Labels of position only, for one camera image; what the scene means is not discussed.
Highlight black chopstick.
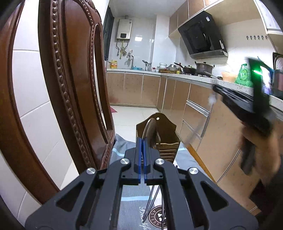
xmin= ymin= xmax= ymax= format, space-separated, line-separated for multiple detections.
xmin=161 ymin=191 xmax=165 ymax=230
xmin=142 ymin=185 xmax=160 ymax=223

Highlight brown wooden spoon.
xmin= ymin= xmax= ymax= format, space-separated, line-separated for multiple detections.
xmin=142 ymin=118 xmax=161 ymax=149

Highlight beige lower kitchen cabinets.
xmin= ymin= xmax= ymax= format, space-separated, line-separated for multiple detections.
xmin=106 ymin=72 xmax=259 ymax=214

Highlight beige kitchen cabinets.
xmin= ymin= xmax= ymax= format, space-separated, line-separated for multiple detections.
xmin=106 ymin=72 xmax=259 ymax=214
xmin=168 ymin=1 xmax=282 ymax=53

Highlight beige upper kitchen cabinets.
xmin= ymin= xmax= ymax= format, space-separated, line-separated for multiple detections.
xmin=168 ymin=1 xmax=282 ymax=53

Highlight person right hand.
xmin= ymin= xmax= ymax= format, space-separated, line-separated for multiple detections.
xmin=240 ymin=122 xmax=281 ymax=185

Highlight green plastic bag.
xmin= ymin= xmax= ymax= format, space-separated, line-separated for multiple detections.
xmin=235 ymin=63 xmax=253 ymax=88

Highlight grey pink table mat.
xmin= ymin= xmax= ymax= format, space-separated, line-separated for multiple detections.
xmin=117 ymin=143 xmax=205 ymax=229

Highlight brown wooden utensil holder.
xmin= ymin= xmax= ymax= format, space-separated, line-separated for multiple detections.
xmin=136 ymin=113 xmax=180 ymax=163

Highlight dark cooking pot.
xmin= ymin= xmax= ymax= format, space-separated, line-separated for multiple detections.
xmin=195 ymin=61 xmax=215 ymax=77

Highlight black frying pan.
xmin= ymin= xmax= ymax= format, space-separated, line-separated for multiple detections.
xmin=174 ymin=62 xmax=197 ymax=76

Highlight black range hood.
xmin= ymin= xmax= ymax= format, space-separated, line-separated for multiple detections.
xmin=178 ymin=11 xmax=228 ymax=59

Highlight chrome sink faucet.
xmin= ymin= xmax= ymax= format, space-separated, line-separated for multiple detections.
xmin=127 ymin=53 xmax=134 ymax=68

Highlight yellow box on counter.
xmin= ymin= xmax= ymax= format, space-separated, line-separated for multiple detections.
xmin=110 ymin=60 xmax=117 ymax=69

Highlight white gas water heater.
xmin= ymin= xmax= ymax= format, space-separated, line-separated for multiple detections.
xmin=116 ymin=19 xmax=132 ymax=40

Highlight carved brown wooden chair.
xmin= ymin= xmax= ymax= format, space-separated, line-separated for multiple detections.
xmin=1 ymin=1 xmax=115 ymax=204

